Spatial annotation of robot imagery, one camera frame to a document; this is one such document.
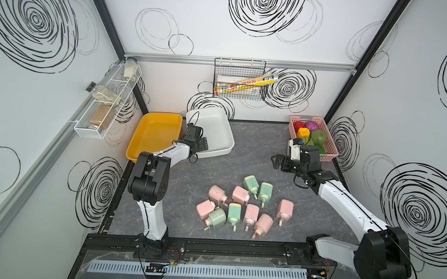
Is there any white plastic storage tray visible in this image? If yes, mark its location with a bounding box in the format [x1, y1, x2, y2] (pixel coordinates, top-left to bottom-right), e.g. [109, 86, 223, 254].
[186, 107, 235, 159]

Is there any yellow plastic storage tray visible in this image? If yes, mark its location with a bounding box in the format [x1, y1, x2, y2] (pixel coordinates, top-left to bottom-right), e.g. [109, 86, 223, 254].
[125, 113, 183, 163]

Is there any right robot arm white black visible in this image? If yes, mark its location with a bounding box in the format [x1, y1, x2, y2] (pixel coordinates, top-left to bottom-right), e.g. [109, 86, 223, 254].
[271, 146, 416, 279]

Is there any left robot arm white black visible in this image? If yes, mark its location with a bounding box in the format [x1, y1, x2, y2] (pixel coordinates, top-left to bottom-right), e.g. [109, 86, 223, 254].
[127, 123, 208, 256]

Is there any yellow red foil roll box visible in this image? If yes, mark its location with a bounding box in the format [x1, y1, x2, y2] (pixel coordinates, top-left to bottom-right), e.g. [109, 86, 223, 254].
[213, 74, 278, 96]

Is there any dark green toy vegetable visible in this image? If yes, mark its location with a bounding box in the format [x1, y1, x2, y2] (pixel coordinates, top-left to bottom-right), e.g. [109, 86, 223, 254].
[314, 144, 326, 154]

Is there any pink perforated plastic basket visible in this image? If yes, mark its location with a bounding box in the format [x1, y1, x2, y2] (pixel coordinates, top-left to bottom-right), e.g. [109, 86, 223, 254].
[288, 115, 338, 162]

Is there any green toy apple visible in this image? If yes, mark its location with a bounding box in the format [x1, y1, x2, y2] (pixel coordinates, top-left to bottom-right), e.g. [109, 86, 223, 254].
[310, 129, 328, 146]

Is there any yellow toy pepper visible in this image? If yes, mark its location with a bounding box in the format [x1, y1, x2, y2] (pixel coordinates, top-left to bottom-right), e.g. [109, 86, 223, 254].
[296, 127, 310, 138]

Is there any purple toy vegetable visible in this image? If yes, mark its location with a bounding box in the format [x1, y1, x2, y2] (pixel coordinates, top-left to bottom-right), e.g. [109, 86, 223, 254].
[305, 121, 320, 132]

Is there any red toy pepper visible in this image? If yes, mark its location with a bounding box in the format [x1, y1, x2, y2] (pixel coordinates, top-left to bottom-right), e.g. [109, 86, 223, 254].
[293, 121, 305, 134]

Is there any glass jar on shelf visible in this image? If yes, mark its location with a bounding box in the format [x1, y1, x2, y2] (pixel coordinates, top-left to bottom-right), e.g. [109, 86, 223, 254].
[123, 57, 138, 80]

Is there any clear bottle on shelf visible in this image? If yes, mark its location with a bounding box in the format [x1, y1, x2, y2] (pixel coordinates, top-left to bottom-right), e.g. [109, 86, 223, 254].
[86, 82, 122, 107]

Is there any black wire wall basket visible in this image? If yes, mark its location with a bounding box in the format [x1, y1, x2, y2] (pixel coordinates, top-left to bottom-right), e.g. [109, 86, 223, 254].
[213, 57, 266, 101]

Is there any white wire wall shelf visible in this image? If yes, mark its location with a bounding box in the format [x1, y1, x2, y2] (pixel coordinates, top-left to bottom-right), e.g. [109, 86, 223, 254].
[74, 57, 142, 139]

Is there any aluminium wall rail back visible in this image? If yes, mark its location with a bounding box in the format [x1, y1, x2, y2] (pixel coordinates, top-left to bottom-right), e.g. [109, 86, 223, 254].
[124, 52, 357, 74]

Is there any aluminium wall rail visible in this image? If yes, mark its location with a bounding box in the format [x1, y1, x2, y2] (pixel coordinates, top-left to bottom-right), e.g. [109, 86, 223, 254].
[0, 98, 91, 238]
[124, 52, 357, 74]

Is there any white slotted cable duct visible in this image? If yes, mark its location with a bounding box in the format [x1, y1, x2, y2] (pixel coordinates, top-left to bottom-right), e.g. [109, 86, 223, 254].
[87, 260, 308, 279]

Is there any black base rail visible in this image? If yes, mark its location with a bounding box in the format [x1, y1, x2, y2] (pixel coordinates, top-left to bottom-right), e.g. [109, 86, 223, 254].
[78, 234, 335, 268]

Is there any black corner frame post left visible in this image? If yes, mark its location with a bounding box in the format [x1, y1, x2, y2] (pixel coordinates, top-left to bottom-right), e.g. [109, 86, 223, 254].
[93, 0, 149, 115]

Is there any black corner frame post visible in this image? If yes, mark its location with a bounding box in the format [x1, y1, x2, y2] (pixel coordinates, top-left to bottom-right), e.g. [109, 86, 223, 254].
[93, 0, 149, 115]
[324, 0, 412, 123]

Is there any black corner frame post right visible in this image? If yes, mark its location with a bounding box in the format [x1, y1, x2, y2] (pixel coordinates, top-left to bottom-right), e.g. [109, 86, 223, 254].
[324, 0, 412, 123]

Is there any aluminium wall rail left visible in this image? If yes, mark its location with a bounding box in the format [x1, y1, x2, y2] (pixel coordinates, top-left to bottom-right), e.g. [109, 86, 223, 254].
[0, 98, 91, 238]

